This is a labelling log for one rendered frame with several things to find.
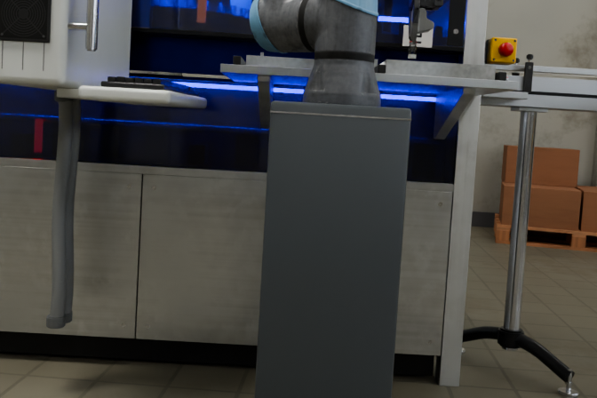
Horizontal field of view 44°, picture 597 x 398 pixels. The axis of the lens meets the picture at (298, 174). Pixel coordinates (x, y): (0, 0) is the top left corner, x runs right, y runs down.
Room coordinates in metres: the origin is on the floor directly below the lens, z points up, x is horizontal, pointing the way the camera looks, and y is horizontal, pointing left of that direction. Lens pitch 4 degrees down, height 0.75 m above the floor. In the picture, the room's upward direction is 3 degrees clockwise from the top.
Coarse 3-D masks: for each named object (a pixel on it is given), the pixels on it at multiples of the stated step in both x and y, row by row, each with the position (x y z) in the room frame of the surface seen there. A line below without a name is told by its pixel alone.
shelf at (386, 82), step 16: (224, 64) 1.74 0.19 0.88; (240, 80) 2.06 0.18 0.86; (256, 80) 2.01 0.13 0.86; (272, 80) 1.97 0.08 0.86; (288, 80) 1.92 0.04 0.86; (304, 80) 1.88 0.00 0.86; (384, 80) 1.75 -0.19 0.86; (400, 80) 1.75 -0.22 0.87; (416, 80) 1.75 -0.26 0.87; (432, 80) 1.75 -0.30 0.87; (448, 80) 1.75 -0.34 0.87; (464, 80) 1.75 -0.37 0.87; (480, 80) 1.75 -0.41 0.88; (496, 80) 1.75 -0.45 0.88
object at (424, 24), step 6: (420, 12) 1.96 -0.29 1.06; (420, 18) 1.96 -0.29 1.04; (426, 18) 1.96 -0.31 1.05; (414, 24) 1.95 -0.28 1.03; (420, 24) 1.96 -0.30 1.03; (426, 24) 1.96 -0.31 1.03; (432, 24) 1.96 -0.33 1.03; (414, 30) 1.95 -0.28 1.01; (420, 30) 1.96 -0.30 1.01; (426, 30) 1.96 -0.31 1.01; (414, 36) 1.96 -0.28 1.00; (414, 42) 1.97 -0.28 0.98
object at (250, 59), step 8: (248, 56) 1.88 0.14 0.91; (256, 56) 1.88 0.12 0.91; (264, 56) 1.88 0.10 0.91; (248, 64) 1.88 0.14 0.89; (256, 64) 1.88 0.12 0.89; (264, 64) 1.88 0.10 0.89; (272, 64) 1.88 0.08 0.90; (280, 64) 1.88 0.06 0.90; (288, 64) 1.88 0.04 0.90; (296, 64) 1.88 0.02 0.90; (304, 64) 1.88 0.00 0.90; (312, 64) 1.88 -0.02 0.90
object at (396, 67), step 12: (396, 60) 1.77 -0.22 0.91; (408, 60) 1.77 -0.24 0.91; (396, 72) 1.77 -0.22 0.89; (408, 72) 1.77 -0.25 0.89; (420, 72) 1.77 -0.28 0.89; (432, 72) 1.77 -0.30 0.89; (444, 72) 1.77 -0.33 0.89; (456, 72) 1.77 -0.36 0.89; (468, 72) 1.77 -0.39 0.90; (480, 72) 1.77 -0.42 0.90; (492, 72) 1.77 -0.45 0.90
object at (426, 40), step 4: (404, 28) 2.14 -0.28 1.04; (408, 28) 2.14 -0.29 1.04; (404, 32) 2.14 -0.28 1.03; (408, 32) 2.15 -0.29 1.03; (428, 32) 2.15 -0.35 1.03; (432, 32) 2.15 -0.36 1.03; (404, 36) 2.14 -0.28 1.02; (408, 36) 2.15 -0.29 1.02; (424, 36) 2.15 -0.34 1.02; (428, 36) 2.15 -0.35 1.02; (432, 36) 2.15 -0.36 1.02; (404, 40) 2.14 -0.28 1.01; (408, 40) 2.14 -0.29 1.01; (416, 40) 2.15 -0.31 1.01; (420, 40) 2.15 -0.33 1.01; (424, 40) 2.15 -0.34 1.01; (428, 40) 2.15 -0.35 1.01; (432, 40) 2.15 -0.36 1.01; (404, 44) 2.15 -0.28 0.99; (408, 44) 2.15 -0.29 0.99; (420, 44) 2.15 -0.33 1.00; (424, 44) 2.15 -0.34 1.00; (428, 44) 2.15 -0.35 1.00
